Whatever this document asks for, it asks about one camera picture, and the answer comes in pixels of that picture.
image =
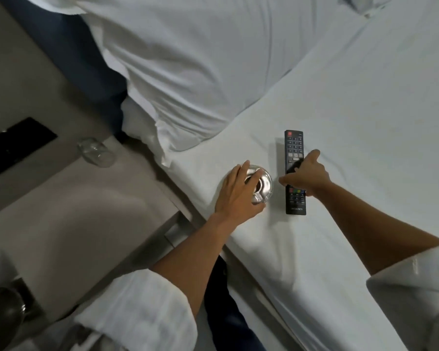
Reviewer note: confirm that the person's right hand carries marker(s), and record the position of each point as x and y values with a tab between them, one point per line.
310	177

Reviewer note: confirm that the person's left hand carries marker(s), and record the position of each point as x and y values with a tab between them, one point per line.
234	195

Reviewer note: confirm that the person's right thumb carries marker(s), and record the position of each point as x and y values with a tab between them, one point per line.
288	180

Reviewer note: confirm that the person's left thumb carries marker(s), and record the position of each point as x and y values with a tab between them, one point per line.
259	205

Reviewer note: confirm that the round silver metal ashtray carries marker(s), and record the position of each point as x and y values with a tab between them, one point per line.
264	186

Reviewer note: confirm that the black remote control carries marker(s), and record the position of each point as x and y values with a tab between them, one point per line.
295	142

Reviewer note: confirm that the person's left forearm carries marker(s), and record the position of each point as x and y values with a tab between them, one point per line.
193	252

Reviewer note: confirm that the person's right forearm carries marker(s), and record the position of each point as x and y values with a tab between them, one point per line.
369	226

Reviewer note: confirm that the white bed sheet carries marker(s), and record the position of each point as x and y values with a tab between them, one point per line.
369	124

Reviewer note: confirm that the dark blue trousers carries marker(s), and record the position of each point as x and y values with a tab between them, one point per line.
230	318

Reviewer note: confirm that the large white pillow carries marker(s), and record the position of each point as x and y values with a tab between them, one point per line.
190	62

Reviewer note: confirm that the white long-sleeved shirt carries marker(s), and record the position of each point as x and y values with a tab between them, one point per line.
139	307

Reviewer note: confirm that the clear drinking glass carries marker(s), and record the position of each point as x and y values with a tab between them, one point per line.
97	152

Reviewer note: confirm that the grey bedside table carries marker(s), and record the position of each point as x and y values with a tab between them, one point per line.
76	215

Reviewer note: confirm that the dark blue headboard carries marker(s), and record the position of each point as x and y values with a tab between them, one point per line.
80	58

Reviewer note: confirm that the dark round bin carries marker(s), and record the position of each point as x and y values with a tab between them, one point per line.
2	318

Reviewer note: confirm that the black switch panel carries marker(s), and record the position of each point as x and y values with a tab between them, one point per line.
18	146

